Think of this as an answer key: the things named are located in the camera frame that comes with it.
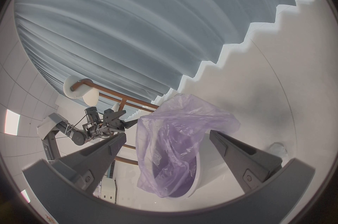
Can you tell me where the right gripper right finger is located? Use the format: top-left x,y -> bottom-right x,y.
209,130 -> 283,195

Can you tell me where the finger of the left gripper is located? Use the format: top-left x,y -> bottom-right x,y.
120,119 -> 139,130
104,109 -> 127,123

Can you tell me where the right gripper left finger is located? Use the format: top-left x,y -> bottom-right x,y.
51,133 -> 127,191

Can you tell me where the white paper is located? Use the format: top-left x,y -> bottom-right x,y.
266,142 -> 288,159

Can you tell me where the purple plastic bag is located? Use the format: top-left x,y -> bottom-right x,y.
136,94 -> 241,198

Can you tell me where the white trash bin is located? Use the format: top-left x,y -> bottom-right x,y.
158,128 -> 239,201

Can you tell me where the white padded wooden chair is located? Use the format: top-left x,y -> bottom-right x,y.
63,75 -> 160,165

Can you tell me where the pale blue curtain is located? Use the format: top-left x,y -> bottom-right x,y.
13,0 -> 320,112

